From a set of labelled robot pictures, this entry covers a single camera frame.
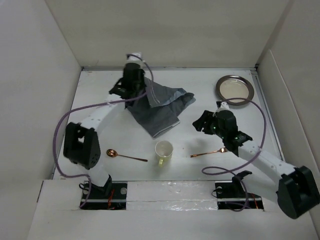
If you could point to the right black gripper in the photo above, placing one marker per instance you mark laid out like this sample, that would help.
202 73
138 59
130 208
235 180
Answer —
207 117

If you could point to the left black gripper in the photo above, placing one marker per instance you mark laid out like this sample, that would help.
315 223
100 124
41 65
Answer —
143 85

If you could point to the grey cloth placemat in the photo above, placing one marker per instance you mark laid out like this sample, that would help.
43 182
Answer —
157 112

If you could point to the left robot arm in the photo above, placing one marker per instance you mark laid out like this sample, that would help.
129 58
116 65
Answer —
81 142

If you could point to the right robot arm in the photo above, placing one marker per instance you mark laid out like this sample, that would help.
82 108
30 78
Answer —
295 189

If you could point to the copper fork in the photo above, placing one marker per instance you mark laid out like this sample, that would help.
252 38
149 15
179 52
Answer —
221 150

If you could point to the round metal plate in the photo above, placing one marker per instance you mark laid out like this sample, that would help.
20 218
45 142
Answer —
234 89

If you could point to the yellow mug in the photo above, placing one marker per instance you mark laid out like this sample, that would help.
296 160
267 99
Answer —
164 151

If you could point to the copper spoon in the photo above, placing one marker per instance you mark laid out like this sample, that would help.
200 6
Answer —
113 154

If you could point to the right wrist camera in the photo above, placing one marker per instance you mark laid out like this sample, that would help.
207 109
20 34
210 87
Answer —
222 106

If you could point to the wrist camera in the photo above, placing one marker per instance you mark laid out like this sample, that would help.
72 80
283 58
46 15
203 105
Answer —
222 106
134 57

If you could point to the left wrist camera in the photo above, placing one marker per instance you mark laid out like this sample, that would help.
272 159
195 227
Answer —
134 57

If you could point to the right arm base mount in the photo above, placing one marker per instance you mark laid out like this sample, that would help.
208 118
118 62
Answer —
231 195

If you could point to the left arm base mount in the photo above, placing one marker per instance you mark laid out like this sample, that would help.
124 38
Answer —
113 196

